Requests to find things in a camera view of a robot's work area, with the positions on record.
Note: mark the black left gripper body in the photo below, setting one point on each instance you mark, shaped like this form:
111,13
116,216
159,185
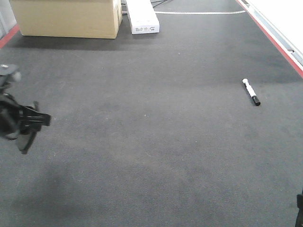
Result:
9,107

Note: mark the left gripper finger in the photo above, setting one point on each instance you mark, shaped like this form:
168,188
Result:
26,139
32,115

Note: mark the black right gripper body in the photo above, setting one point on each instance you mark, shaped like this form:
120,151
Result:
299,219

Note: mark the cardboard box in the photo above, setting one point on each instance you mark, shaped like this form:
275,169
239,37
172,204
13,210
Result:
68,18

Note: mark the black white marker pen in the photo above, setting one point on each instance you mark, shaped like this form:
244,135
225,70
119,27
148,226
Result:
251,92

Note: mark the long white box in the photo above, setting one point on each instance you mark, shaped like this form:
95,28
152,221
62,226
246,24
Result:
142,17

